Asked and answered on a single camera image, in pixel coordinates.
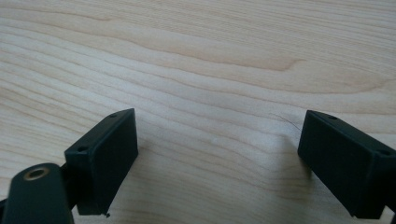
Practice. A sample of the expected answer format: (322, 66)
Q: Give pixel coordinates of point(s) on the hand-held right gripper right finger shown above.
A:
(345, 161)

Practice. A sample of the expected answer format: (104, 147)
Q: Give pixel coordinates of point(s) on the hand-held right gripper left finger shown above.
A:
(102, 161)

